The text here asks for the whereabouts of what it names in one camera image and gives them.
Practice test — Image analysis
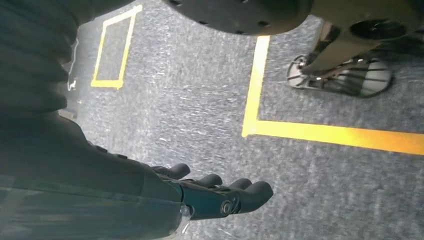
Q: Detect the floor socket plate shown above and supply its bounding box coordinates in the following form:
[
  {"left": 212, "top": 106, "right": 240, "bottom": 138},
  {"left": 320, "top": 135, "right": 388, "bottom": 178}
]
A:
[{"left": 58, "top": 108, "right": 78, "bottom": 121}]

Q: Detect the yellow floor tape square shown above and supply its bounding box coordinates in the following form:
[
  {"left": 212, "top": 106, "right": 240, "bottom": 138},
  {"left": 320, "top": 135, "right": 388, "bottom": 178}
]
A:
[
  {"left": 90, "top": 4, "right": 144, "bottom": 90},
  {"left": 241, "top": 35, "right": 424, "bottom": 157}
]

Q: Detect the dark robot hip shell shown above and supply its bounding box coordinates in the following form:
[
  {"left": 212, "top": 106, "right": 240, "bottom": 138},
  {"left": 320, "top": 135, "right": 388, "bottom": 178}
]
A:
[{"left": 162, "top": 0, "right": 314, "bottom": 37}]

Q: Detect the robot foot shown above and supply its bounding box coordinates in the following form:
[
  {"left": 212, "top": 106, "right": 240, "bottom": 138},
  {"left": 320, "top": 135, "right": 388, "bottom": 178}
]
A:
[{"left": 286, "top": 54, "right": 394, "bottom": 100}]

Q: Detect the white floor cable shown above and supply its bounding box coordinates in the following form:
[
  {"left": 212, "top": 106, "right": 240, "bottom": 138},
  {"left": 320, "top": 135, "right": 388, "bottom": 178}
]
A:
[{"left": 67, "top": 39, "right": 80, "bottom": 92}]

